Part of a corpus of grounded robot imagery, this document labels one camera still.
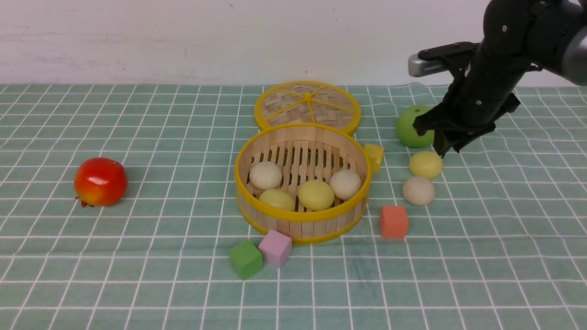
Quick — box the yellow bun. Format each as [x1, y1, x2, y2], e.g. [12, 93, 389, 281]
[409, 151, 443, 180]
[298, 179, 335, 211]
[259, 189, 296, 212]

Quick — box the yellow cube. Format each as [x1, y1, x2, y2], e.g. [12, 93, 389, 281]
[364, 143, 384, 173]

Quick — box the green checkered tablecloth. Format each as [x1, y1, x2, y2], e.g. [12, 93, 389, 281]
[0, 84, 587, 330]

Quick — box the red pomegranate toy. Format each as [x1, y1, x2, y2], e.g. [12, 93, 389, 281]
[73, 157, 128, 208]

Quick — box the pink cube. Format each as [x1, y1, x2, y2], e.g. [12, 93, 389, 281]
[258, 229, 292, 268]

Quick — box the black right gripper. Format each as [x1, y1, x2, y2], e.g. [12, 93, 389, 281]
[413, 44, 521, 158]

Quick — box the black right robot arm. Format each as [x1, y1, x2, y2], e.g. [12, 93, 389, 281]
[408, 0, 587, 156]

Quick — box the orange cube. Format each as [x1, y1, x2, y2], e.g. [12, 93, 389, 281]
[379, 205, 409, 239]

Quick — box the bamboo steamer tray yellow rim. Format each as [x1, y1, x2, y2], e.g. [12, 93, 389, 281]
[233, 123, 372, 244]

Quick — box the woven bamboo steamer lid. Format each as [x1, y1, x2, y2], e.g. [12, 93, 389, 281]
[254, 81, 361, 135]

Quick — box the white bun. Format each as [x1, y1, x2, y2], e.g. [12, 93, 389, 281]
[330, 169, 362, 200]
[249, 161, 282, 191]
[402, 176, 436, 206]

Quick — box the white bun front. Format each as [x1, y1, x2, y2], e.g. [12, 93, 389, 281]
[330, 169, 362, 200]

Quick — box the green apple toy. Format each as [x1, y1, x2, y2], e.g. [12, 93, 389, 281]
[396, 105, 434, 149]

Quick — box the green cube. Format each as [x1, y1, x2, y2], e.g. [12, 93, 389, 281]
[228, 240, 264, 280]

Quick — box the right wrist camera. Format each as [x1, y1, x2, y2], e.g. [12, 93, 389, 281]
[408, 42, 480, 77]

